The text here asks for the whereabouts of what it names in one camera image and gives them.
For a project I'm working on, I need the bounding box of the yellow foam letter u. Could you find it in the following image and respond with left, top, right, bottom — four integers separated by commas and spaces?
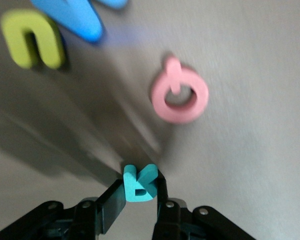
0, 8, 66, 71

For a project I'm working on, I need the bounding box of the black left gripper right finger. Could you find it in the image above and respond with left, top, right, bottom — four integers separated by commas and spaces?
153, 169, 170, 208

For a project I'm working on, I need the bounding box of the blue foam letter W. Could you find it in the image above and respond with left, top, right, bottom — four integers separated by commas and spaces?
31, 0, 129, 45

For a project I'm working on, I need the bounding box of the pink foam letter Q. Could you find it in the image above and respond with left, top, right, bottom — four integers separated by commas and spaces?
150, 55, 210, 125

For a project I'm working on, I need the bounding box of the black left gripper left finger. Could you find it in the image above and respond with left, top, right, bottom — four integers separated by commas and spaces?
96, 178, 127, 235

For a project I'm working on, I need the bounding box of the teal foam letter R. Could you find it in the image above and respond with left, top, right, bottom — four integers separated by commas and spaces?
122, 163, 159, 203

